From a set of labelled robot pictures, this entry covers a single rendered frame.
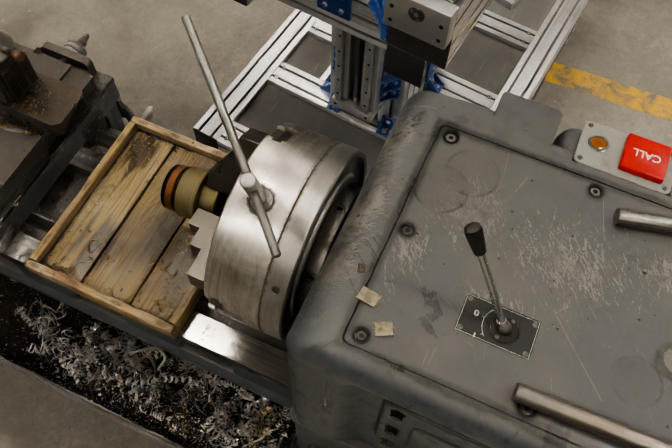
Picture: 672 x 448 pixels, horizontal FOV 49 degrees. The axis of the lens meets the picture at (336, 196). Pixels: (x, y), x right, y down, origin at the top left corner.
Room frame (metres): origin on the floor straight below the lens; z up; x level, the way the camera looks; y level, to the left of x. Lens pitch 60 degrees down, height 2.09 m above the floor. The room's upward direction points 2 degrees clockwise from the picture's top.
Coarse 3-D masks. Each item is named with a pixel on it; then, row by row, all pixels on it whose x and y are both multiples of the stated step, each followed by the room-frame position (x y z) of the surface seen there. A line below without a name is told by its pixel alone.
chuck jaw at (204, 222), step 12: (192, 216) 0.53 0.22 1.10; (204, 216) 0.53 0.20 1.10; (216, 216) 0.53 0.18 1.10; (192, 228) 0.51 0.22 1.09; (204, 228) 0.51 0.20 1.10; (192, 240) 0.49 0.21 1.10; (204, 240) 0.49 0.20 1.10; (204, 252) 0.47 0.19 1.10; (192, 264) 0.45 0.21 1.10; (204, 264) 0.45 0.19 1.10; (192, 276) 0.43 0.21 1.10; (216, 300) 0.40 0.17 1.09
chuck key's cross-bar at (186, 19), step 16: (192, 32) 0.65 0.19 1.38; (208, 64) 0.61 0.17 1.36; (208, 80) 0.59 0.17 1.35; (224, 112) 0.56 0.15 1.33; (240, 144) 0.52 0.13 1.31; (240, 160) 0.50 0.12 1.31; (256, 192) 0.46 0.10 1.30; (256, 208) 0.44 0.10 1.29; (272, 240) 0.40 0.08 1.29; (272, 256) 0.38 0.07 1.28
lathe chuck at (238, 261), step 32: (288, 128) 0.63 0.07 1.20; (256, 160) 0.55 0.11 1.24; (288, 160) 0.55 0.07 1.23; (320, 160) 0.56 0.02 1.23; (288, 192) 0.50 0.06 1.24; (224, 224) 0.46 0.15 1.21; (256, 224) 0.46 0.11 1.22; (224, 256) 0.42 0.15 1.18; (256, 256) 0.42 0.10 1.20; (224, 288) 0.39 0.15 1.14; (256, 288) 0.39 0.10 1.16; (256, 320) 0.37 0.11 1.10
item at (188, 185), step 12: (180, 168) 0.61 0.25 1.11; (192, 168) 0.61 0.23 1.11; (168, 180) 0.58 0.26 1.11; (180, 180) 0.58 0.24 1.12; (192, 180) 0.58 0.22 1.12; (204, 180) 0.58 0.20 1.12; (168, 192) 0.57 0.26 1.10; (180, 192) 0.56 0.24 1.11; (192, 192) 0.56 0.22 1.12; (204, 192) 0.57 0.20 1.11; (216, 192) 0.56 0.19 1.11; (168, 204) 0.56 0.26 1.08; (180, 204) 0.55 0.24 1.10; (192, 204) 0.54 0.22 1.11; (204, 204) 0.55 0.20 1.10; (216, 204) 0.57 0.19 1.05
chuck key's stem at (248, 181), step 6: (246, 174) 0.47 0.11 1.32; (252, 174) 0.47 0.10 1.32; (240, 180) 0.47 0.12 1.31; (246, 180) 0.47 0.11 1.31; (252, 180) 0.47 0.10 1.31; (246, 186) 0.46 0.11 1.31; (252, 186) 0.46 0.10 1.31; (258, 186) 0.47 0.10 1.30; (246, 192) 0.46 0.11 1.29; (264, 192) 0.48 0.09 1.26; (264, 198) 0.48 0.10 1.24
